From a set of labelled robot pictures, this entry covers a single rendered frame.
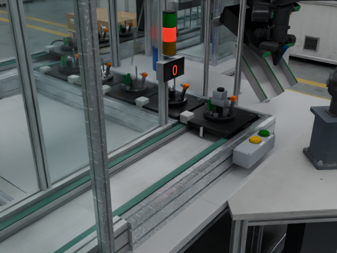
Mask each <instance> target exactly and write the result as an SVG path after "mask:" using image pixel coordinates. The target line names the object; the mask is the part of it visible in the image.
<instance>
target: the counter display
mask: <svg viewBox="0 0 337 253"><path fill-rule="evenodd" d="M175 61H179V75H178V76H176V77H179V76H181V75H184V66H185V57H181V58H178V59H175V60H173V61H170V62H167V63H164V64H163V82H167V81H169V80H172V79H174V78H176V77H174V78H171V63H173V62H175Z"/></svg>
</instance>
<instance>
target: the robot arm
mask: <svg viewBox="0 0 337 253"><path fill-rule="evenodd" d="M300 1H337V0H271V1H270V3H260V2H254V6H253V10H252V14H251V21H255V22H268V19H271V16H272V10H274V12H273V21H272V25H270V26H268V28H266V29H262V28H258V29H255V32H254V36H255V37H256V39H257V40H259V39H261V38H266V39H267V40H270V41H271V42H269V41H264V42H262V43H261V44H259V50H264V51H269V52H271V55H272V60H273V65H275V66H276V65H277V64H278V63H279V61H280V59H281V58H282V56H283V55H284V53H285V52H286V50H287V49H288V48H289V46H286V45H285V42H287V41H288V42H291V43H294V42H295V41H296V37H295V35H291V34H287V32H288V29H290V26H289V17H290V11H292V12H294V11H296V7H295V6H294V5H293V3H295V2H300ZM285 4H291V5H289V6H286V5H285ZM277 5H281V7H280V8H275V7H276V6H277ZM326 87H328V93H329V94H330V95H331V101H330V106H329V109H325V111H326V112H327V113H328V114H329V115H330V116H331V117H337V66H336V69H335V71H334V72H329V78H328V80H327V81H326Z"/></svg>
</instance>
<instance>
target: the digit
mask: <svg viewBox="0 0 337 253"><path fill-rule="evenodd" d="M178 75H179V61H175V62H173V63H171V78H174V77H176V76H178Z"/></svg>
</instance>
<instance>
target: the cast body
mask: <svg viewBox="0 0 337 253"><path fill-rule="evenodd" d="M209 99H211V104H214V105H217V106H220V107H225V106H227V105H229V100H228V99H227V90H225V89H224V88H223V87H218V88H217V89H215V90H213V96H212V97H211V96H210V97H209Z"/></svg>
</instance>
